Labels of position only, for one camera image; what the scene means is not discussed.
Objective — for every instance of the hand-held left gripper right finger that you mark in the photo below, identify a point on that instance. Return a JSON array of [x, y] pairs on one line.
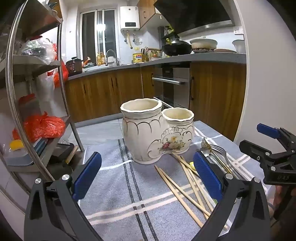
[[207, 176]]

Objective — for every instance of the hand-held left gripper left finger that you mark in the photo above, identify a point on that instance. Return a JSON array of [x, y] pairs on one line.
[[87, 176]]

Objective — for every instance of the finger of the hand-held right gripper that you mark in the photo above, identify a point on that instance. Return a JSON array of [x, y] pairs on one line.
[[252, 148], [268, 131]]

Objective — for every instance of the yellow spoon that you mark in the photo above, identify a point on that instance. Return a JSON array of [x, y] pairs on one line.
[[192, 165]]

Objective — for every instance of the silver fork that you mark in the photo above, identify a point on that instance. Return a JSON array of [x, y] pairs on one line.
[[217, 149]]

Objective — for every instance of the gold fork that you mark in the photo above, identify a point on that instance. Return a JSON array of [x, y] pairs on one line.
[[204, 143]]

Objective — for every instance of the cream ceramic double utensil holder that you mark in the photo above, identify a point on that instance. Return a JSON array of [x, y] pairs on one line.
[[143, 134]]

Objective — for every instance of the person's right hand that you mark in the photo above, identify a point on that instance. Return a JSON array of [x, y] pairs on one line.
[[276, 197]]

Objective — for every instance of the grey checked tablecloth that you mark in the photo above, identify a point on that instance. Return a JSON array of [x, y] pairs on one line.
[[115, 185]]

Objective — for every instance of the large wooden lower cabinet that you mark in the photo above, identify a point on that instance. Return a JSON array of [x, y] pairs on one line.
[[217, 97]]

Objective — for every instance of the large red plastic bag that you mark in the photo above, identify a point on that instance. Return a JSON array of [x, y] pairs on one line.
[[44, 127]]

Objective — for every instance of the wooden lower cabinet double door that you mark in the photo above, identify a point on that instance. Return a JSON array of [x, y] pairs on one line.
[[101, 92]]

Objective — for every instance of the brown plate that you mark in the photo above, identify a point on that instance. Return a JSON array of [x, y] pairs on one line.
[[224, 50]]

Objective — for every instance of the grey kitchen countertop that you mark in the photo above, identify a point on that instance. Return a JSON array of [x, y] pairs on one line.
[[208, 57]]

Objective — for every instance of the built-in oven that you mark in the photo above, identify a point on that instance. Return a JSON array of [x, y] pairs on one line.
[[171, 83]]

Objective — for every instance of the white plastic bag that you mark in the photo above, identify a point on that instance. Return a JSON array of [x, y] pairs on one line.
[[45, 85]]

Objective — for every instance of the hanging red plastic bag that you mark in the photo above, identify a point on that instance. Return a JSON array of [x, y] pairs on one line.
[[60, 71]]

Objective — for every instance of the white cooking pot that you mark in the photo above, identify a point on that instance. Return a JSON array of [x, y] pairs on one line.
[[203, 44]]

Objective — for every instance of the dark red rice cooker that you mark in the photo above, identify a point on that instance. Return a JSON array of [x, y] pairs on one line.
[[74, 66]]

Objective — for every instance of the narrow wooden lower cabinet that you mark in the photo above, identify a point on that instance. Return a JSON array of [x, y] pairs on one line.
[[146, 81]]

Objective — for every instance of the yellow oil bottle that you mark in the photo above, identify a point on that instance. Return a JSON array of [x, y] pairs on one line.
[[100, 59]]

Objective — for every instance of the metal faucet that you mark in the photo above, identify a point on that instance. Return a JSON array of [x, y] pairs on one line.
[[112, 56]]

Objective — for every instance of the black wok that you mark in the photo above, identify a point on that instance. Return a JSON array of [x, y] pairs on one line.
[[177, 48]]

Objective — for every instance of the yellow tin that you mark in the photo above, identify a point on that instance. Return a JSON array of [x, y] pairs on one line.
[[137, 58]]

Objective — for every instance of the metal shelf rack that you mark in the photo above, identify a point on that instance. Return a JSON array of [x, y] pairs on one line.
[[13, 69]]

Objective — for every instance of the knife block with scissors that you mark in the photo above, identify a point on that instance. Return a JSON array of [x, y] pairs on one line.
[[145, 55]]

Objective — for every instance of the clear plastic bag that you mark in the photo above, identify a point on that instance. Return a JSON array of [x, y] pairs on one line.
[[37, 48]]

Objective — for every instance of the black range hood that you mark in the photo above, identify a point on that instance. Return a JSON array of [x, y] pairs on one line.
[[194, 14]]

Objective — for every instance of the black spice rack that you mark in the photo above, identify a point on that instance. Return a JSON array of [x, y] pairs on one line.
[[167, 34]]

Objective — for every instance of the window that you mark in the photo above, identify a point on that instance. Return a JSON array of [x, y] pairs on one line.
[[97, 34]]

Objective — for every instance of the white water heater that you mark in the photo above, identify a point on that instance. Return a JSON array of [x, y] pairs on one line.
[[130, 17]]

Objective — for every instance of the wooden upper cabinet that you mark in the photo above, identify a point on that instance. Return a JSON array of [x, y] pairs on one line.
[[146, 14]]

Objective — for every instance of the wall socket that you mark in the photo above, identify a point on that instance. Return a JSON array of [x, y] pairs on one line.
[[238, 30]]

